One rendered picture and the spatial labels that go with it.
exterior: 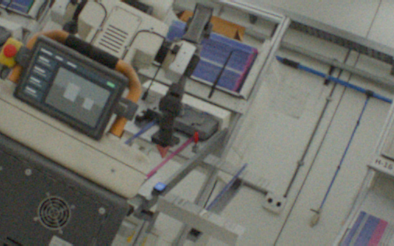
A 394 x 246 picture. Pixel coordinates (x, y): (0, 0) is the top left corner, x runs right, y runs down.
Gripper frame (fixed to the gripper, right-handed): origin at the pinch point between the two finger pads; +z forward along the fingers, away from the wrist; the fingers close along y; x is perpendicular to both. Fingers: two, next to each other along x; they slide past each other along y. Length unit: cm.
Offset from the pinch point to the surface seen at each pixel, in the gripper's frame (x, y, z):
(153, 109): -48, 35, 13
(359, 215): -41, -78, 19
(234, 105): -71, 2, 8
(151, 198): 4.7, 0.8, 19.7
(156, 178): -9.0, 7.3, 20.0
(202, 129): -48, 7, 13
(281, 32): -105, -4, -24
